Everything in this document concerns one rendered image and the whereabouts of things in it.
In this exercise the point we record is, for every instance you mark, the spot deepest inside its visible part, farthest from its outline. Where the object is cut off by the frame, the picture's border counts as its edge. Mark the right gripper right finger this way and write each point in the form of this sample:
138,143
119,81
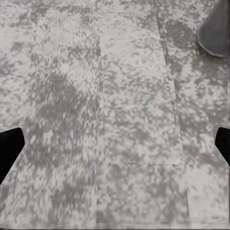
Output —
222,141

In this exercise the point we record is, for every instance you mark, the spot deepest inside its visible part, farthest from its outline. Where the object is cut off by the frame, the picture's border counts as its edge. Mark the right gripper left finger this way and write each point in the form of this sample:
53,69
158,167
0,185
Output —
11,144

